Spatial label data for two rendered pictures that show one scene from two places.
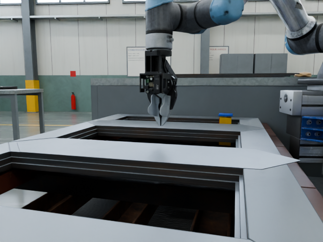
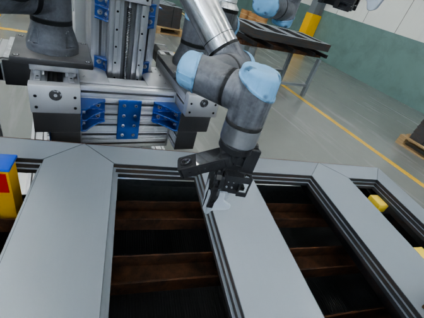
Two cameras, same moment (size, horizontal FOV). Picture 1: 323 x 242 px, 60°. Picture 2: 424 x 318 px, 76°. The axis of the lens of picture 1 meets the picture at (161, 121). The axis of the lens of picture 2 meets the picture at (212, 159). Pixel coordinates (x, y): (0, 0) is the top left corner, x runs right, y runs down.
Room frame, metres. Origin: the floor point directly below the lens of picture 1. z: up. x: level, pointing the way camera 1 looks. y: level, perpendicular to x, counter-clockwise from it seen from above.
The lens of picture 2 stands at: (1.13, 0.37, 1.37)
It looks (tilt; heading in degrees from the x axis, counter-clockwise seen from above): 34 degrees down; 232
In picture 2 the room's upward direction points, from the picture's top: 18 degrees clockwise
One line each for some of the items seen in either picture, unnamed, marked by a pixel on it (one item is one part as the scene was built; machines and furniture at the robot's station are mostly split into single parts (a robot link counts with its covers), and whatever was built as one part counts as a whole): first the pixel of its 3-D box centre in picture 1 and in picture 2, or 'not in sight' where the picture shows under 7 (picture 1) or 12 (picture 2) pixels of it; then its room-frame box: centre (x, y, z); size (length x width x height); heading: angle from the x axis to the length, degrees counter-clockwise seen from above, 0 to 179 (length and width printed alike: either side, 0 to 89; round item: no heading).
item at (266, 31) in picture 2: not in sight; (270, 59); (-2.17, -3.12, 0.45); 1.66 x 0.84 x 0.91; 178
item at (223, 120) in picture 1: (225, 138); (5, 194); (1.24, -0.29, 0.78); 0.05 x 0.05 x 0.19; 75
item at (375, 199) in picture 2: not in sight; (376, 203); (0.01, 0.06, 0.79); 0.06 x 0.05 x 0.04; 75
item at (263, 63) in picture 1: (267, 84); not in sight; (9.23, -3.48, 0.97); 1.00 x 0.48 x 1.95; 86
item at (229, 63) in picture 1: (235, 84); not in sight; (9.30, -2.43, 0.97); 1.00 x 0.48 x 1.95; 86
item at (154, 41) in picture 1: (159, 43); (240, 132); (0.80, 0.00, 1.13); 0.08 x 0.08 x 0.05
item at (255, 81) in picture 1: (209, 81); not in sight; (1.75, -0.30, 1.03); 1.30 x 0.60 x 0.04; 75
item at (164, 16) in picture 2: not in sight; (154, 14); (-1.15, -6.09, 0.28); 1.20 x 0.80 x 0.57; 178
